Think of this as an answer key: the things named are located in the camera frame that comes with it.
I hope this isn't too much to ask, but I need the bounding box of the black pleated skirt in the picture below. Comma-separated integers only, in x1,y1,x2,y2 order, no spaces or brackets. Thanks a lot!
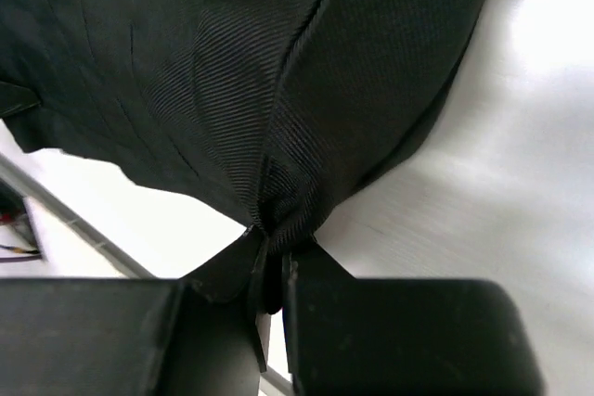
0,0,506,256

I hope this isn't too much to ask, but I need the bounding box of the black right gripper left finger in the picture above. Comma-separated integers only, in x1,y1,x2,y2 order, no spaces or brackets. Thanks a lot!
1,229,265,395

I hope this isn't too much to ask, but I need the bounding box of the aluminium table edge rail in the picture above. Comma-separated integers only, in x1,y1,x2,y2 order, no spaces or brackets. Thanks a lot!
1,155,154,279

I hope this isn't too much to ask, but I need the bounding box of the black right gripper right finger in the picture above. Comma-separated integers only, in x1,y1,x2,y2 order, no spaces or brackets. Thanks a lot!
282,241,546,395

